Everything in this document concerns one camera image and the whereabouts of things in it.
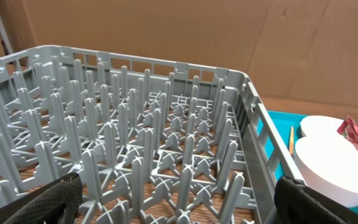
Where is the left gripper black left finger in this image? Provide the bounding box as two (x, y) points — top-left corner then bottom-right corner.
(0, 172), (83, 224)

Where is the teal plastic tray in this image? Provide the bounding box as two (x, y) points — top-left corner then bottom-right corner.
(256, 110), (358, 220)

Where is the white round plate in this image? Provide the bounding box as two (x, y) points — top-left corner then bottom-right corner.
(295, 115), (358, 150)

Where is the grey plastic dishwasher rack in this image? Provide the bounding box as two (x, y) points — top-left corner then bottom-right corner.
(0, 45), (303, 223)

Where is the wooden chopstick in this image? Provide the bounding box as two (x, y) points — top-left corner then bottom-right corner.
(288, 126), (295, 155)

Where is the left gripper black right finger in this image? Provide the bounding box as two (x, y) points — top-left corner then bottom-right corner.
(274, 176), (358, 224)

